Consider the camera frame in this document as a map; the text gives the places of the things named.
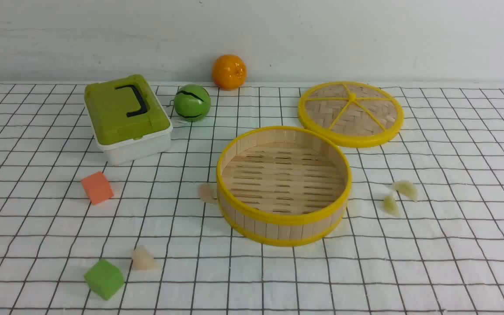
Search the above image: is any orange foam cube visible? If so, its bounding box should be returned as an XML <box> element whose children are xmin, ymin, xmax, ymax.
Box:
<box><xmin>80</xmin><ymin>171</ymin><xmax>114</xmax><ymax>205</ymax></box>

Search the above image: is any bamboo steamer tray yellow rim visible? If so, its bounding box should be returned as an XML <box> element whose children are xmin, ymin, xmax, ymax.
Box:
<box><xmin>216</xmin><ymin>126</ymin><xmax>352</xmax><ymax>247</ymax></box>

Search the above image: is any bamboo steamer lid yellow rim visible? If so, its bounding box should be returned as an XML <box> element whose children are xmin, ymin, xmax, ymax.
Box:
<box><xmin>298</xmin><ymin>81</ymin><xmax>404</xmax><ymax>148</ymax></box>

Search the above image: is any pink dumpling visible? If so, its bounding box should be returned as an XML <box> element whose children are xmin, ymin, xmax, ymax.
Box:
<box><xmin>132</xmin><ymin>246</ymin><xmax>158</xmax><ymax>271</ymax></box>
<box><xmin>198</xmin><ymin>183</ymin><xmax>217</xmax><ymax>205</ymax></box>

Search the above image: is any green foam cube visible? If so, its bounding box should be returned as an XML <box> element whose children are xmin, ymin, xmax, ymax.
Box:
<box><xmin>83</xmin><ymin>259</ymin><xmax>125</xmax><ymax>301</ymax></box>

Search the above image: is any green lidded white box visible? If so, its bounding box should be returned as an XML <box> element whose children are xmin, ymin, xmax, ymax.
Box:
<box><xmin>84</xmin><ymin>74</ymin><xmax>173</xmax><ymax>165</ymax></box>

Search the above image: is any green dumpling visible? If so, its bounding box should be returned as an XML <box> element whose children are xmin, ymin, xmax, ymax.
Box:
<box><xmin>383</xmin><ymin>194</ymin><xmax>400</xmax><ymax>217</ymax></box>
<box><xmin>392</xmin><ymin>181</ymin><xmax>418</xmax><ymax>202</ymax></box>

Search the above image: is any orange toy fruit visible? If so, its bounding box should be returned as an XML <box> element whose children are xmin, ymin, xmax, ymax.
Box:
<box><xmin>212</xmin><ymin>54</ymin><xmax>247</xmax><ymax>91</ymax></box>

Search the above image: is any green toy ball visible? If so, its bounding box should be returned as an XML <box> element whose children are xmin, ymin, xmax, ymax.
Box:
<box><xmin>174</xmin><ymin>84</ymin><xmax>211</xmax><ymax>122</ymax></box>

